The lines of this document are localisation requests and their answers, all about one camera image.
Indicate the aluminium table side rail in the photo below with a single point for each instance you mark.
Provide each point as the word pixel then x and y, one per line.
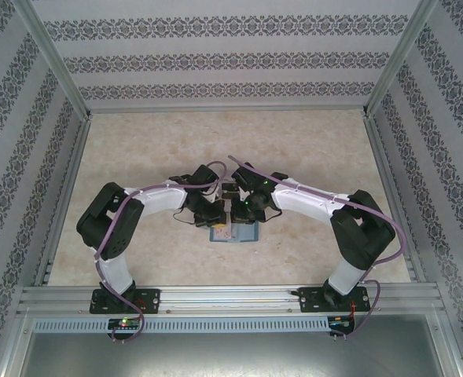
pixel 65 196
pixel 392 196

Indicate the aluminium table base rail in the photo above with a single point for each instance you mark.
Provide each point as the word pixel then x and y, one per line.
pixel 231 298

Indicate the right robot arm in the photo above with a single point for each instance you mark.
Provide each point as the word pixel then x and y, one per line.
pixel 306 200

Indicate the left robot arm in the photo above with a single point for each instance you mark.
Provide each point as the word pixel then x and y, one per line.
pixel 164 200

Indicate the grey sheet metal panel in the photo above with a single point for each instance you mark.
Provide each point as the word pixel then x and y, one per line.
pixel 231 357

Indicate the small controller circuit board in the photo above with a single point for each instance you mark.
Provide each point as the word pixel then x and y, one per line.
pixel 126 323
pixel 341 321

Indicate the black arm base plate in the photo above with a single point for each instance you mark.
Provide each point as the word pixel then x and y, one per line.
pixel 150 300
pixel 309 300

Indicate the aluminium frame post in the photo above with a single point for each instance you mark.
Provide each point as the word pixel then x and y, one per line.
pixel 54 59
pixel 399 59

